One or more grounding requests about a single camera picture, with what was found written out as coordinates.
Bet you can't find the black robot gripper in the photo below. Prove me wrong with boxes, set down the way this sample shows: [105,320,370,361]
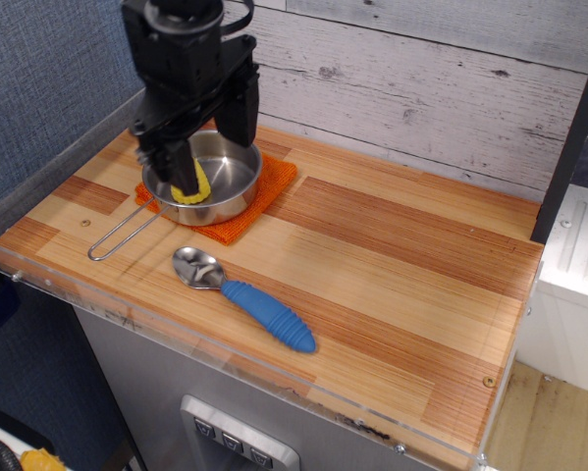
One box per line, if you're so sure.
[121,1,259,196]

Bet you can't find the blue handled metal spoon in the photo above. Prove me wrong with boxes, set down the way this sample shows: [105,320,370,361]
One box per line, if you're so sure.
[172,246,317,353]

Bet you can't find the small steel saucepan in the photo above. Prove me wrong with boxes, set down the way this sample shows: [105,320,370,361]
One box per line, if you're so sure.
[87,131,263,261]

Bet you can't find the yellow toy corn cob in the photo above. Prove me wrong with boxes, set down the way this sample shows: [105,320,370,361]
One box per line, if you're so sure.
[171,159,211,205]

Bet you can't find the orange knitted cloth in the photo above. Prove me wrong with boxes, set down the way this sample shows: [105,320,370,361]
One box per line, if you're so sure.
[134,153,298,246]

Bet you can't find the clear acrylic table guard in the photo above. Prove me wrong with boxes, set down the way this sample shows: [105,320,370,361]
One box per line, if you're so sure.
[0,95,543,469]

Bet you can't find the silver toy fridge cabinet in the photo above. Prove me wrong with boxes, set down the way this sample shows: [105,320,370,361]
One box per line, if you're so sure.
[77,310,475,470]

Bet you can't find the grey ice dispenser panel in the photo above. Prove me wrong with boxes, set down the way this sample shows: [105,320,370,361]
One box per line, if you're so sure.
[180,394,300,470]

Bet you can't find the yellow object bottom left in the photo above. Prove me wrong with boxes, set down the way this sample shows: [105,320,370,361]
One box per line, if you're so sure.
[20,448,67,471]

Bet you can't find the white grooved side counter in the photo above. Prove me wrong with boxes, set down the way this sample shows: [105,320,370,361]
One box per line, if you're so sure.
[516,184,588,391]

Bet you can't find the black vertical post right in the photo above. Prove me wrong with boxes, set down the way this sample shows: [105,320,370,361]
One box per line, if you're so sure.
[530,78,588,244]

